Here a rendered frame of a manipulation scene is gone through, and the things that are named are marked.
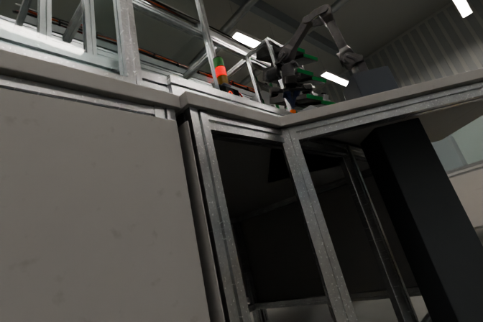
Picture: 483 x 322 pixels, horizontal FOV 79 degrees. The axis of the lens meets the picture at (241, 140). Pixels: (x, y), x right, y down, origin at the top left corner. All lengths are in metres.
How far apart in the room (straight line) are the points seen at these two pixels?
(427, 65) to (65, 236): 10.12
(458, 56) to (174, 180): 9.84
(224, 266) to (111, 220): 0.20
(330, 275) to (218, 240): 0.34
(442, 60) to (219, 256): 9.87
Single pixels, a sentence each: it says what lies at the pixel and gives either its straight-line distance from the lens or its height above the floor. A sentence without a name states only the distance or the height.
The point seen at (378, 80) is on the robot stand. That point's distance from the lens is 1.22.
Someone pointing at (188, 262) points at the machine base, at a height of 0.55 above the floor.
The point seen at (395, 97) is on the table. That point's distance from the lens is 0.92.
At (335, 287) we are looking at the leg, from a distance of 0.79.
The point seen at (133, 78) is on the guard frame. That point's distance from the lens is 0.61.
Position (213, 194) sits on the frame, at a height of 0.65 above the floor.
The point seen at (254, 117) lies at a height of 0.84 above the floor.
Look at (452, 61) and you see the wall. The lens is 10.11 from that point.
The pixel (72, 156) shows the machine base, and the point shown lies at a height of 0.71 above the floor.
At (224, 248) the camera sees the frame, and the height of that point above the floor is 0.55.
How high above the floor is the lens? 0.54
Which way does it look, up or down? 21 degrees up
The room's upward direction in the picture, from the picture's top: 14 degrees counter-clockwise
